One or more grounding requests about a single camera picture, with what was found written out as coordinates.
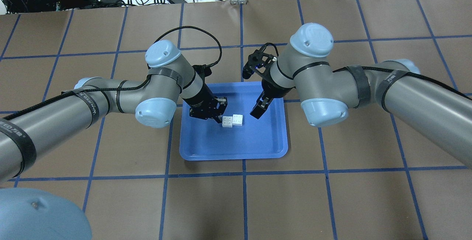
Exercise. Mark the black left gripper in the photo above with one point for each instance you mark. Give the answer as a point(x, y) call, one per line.
point(199, 101)

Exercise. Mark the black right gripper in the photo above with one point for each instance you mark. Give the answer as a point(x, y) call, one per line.
point(268, 93)

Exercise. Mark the white block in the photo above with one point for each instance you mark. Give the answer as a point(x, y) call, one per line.
point(237, 119)
point(227, 121)

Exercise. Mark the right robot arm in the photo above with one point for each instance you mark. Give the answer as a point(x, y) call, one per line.
point(437, 111)

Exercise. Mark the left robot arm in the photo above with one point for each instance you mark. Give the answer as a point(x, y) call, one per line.
point(32, 214)

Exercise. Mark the blue plastic tray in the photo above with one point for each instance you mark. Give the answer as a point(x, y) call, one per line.
point(266, 137)

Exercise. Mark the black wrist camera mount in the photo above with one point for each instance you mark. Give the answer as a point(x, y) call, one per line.
point(259, 63)

